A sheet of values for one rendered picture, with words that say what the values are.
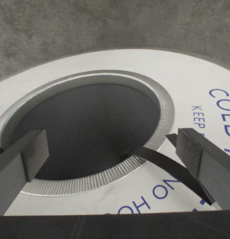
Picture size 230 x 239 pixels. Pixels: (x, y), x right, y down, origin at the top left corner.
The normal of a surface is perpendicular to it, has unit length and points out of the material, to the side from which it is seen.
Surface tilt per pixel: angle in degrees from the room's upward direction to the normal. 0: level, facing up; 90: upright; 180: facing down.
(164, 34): 0
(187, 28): 0
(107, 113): 5
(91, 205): 90
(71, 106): 33
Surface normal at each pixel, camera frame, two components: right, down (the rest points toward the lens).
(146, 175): -0.14, -0.76
